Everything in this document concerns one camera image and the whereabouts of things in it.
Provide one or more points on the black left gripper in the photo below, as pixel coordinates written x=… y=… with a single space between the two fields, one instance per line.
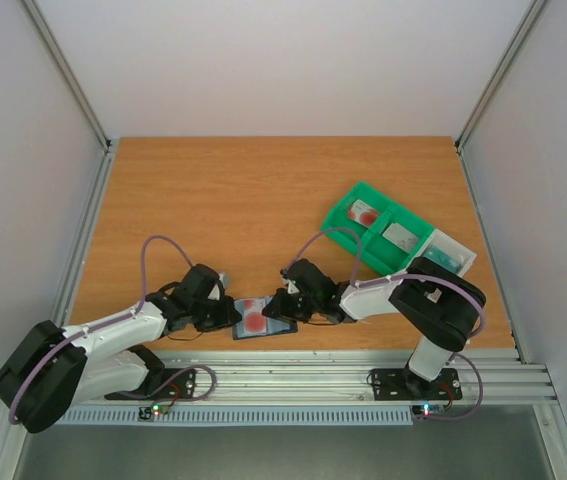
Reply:
x=227 y=318

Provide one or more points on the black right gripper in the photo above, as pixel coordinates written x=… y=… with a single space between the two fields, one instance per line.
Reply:
x=286 y=303

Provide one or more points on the dark blue card holder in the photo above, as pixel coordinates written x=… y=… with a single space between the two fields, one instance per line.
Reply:
x=274 y=327

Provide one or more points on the white card with red circles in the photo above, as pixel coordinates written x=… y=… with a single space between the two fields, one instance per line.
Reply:
x=368 y=219
x=358 y=209

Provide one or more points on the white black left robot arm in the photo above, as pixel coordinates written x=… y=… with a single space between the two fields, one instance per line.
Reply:
x=54 y=368

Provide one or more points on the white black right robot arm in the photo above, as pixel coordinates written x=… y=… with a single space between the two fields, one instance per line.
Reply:
x=446 y=310

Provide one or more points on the red circle card in holder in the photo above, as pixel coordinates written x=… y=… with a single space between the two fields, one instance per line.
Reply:
x=254 y=323

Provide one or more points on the grey white card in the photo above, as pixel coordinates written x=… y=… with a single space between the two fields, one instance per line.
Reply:
x=401 y=237

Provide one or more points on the teal card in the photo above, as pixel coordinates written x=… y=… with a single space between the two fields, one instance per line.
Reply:
x=442 y=259

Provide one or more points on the green plastic bin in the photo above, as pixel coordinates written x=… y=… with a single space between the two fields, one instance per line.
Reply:
x=344 y=231

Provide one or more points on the white translucent plastic bin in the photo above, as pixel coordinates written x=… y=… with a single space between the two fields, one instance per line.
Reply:
x=452 y=247

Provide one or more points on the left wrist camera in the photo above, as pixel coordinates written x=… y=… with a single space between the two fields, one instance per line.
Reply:
x=225 y=279

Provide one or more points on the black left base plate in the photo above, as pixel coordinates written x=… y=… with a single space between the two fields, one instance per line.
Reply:
x=161 y=385

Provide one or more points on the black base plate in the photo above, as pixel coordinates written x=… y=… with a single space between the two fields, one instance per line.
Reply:
x=394 y=384
x=161 y=385

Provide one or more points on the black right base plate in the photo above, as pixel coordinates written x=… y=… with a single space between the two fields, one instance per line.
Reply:
x=394 y=384

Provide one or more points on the aluminium frame rail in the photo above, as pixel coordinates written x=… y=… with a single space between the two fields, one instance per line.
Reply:
x=492 y=376

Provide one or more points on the grey slotted cable duct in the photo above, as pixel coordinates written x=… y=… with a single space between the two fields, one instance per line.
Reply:
x=234 y=416

